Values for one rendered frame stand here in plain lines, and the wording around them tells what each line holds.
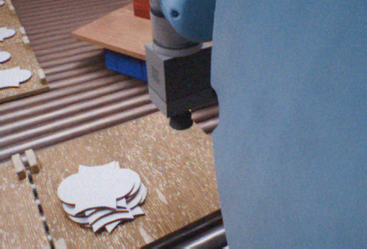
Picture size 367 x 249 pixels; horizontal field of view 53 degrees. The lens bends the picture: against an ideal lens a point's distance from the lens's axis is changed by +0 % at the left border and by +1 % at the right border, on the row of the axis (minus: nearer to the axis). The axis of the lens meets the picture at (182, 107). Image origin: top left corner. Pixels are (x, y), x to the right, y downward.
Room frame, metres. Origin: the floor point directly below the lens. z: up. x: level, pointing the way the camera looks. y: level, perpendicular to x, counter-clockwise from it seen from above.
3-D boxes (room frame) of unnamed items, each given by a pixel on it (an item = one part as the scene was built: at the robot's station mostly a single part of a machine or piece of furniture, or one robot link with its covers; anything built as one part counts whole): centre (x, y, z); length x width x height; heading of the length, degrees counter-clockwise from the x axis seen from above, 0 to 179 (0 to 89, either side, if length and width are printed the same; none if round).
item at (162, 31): (0.50, 0.01, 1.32); 0.08 x 0.08 x 0.05
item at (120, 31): (1.17, 0.01, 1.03); 0.50 x 0.50 x 0.02; 58
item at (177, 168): (0.58, 0.10, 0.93); 0.41 x 0.35 x 0.02; 120
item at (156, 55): (0.52, 0.02, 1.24); 0.12 x 0.09 x 0.16; 30
